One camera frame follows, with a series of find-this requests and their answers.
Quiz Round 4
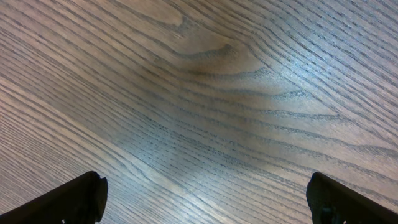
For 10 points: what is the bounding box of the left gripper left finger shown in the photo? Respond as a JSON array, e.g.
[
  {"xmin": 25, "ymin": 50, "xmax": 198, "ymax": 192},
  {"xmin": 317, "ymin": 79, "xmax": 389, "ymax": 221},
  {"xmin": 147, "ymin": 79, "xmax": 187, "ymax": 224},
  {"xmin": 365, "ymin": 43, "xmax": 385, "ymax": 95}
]
[{"xmin": 1, "ymin": 171, "xmax": 108, "ymax": 224}]

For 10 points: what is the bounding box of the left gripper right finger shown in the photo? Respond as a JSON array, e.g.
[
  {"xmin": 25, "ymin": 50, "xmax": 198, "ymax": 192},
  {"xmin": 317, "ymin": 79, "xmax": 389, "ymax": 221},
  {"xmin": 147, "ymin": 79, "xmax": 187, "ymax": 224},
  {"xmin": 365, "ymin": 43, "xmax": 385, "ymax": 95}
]
[{"xmin": 306, "ymin": 172, "xmax": 397, "ymax": 224}]

